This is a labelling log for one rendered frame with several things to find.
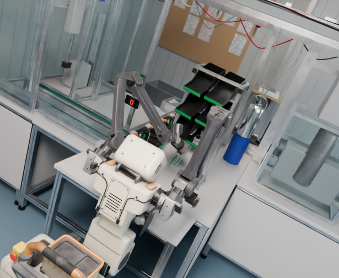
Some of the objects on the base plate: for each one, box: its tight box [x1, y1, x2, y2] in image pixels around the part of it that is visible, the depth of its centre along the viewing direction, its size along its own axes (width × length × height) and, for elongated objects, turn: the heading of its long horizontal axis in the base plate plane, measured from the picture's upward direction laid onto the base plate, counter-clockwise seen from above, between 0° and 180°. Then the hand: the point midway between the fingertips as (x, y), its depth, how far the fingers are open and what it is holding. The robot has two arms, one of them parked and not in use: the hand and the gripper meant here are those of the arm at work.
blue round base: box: [223, 131, 251, 165], centre depth 293 cm, size 16×16×27 cm
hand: (183, 148), depth 204 cm, fingers closed on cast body, 4 cm apart
